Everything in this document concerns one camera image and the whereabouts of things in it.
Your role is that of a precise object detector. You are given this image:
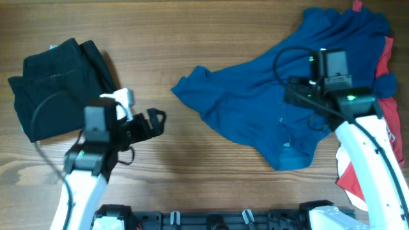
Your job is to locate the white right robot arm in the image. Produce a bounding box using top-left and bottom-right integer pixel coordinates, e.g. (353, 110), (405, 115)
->
(284, 76), (408, 229)

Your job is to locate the white t-shirt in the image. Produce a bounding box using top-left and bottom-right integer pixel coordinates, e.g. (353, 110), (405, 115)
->
(335, 121), (397, 212)

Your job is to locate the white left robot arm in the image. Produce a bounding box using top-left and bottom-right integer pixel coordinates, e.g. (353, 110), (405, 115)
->
(51, 88), (166, 229)

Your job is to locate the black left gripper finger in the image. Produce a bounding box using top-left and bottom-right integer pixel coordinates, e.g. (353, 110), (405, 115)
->
(100, 88), (135, 121)
(147, 108), (166, 136)

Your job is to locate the folded black garment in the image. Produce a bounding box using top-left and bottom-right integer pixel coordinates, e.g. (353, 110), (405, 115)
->
(8, 38), (117, 142)

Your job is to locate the blue polo shirt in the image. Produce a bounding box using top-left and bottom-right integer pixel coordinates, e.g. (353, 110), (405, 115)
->
(172, 7), (391, 171)

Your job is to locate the red t-shirt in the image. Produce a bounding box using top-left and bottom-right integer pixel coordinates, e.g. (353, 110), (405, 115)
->
(336, 0), (405, 203)

